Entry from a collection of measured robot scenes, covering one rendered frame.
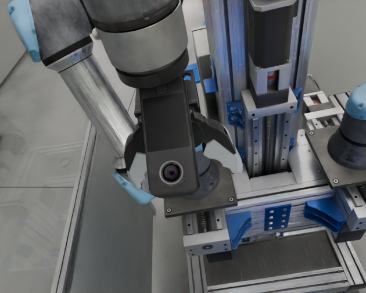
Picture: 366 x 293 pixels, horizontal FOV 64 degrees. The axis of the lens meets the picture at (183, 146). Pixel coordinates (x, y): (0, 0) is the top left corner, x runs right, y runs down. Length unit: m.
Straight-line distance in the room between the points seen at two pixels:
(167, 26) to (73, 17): 0.44
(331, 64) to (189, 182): 1.88
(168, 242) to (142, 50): 1.84
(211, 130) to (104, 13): 0.16
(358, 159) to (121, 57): 0.82
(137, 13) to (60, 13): 0.44
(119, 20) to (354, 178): 0.85
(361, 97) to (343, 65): 1.27
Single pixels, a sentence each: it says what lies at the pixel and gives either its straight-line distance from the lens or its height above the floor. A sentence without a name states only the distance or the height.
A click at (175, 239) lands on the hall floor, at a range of 2.03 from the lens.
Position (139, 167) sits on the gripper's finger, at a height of 1.54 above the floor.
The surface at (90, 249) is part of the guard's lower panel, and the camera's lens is 1.17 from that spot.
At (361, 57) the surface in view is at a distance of 2.16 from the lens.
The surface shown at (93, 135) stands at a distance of 1.29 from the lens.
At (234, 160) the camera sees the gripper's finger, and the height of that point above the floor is 1.53.
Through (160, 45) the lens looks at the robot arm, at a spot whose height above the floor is 1.70.
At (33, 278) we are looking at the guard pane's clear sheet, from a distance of 0.91.
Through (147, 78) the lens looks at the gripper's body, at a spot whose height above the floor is 1.68.
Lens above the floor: 1.83
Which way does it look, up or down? 49 degrees down
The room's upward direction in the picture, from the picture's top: 17 degrees counter-clockwise
